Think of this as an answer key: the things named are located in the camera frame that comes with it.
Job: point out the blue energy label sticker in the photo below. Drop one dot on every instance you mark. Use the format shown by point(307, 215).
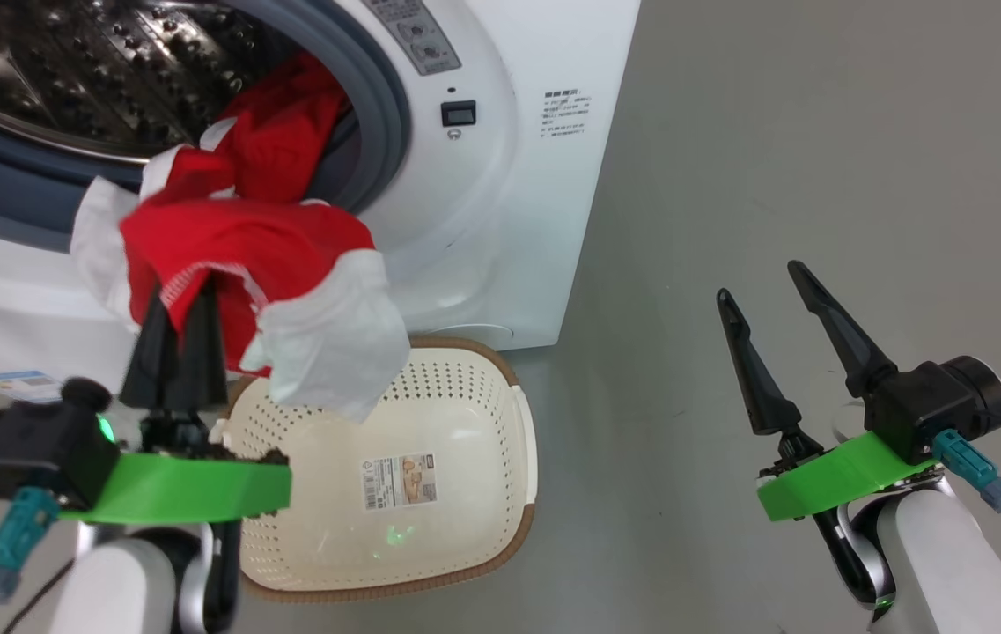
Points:
point(16, 386)

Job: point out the black door latch socket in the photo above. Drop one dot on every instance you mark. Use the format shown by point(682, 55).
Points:
point(458, 114)

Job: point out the grey warning sticker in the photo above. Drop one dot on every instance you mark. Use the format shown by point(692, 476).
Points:
point(416, 35)

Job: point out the paper label in basket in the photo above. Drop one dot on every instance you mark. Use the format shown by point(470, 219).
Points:
point(401, 482)

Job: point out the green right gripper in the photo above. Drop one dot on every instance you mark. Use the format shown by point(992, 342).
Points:
point(835, 480)

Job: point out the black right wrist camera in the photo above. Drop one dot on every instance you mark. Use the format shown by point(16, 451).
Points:
point(914, 405)

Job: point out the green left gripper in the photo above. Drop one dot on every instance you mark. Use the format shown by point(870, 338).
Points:
point(192, 489)

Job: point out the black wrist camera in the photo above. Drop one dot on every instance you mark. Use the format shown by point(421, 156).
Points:
point(42, 449)
point(914, 405)

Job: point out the perforated steel washer drum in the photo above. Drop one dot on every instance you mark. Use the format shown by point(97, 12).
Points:
point(69, 70)

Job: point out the printed text sticker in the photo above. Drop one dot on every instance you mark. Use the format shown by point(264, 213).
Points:
point(566, 113)

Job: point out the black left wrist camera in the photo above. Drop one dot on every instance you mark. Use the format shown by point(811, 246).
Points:
point(42, 449)

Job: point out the cream perforated laundry basket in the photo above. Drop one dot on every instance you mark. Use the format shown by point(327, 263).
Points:
point(465, 423)

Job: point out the red and white garment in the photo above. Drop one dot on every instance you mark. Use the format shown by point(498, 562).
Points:
point(236, 238)

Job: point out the white washing machine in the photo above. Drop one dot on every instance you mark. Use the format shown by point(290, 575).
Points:
point(509, 220)

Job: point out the grey rubber door gasket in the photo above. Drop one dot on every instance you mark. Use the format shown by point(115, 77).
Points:
point(381, 132)

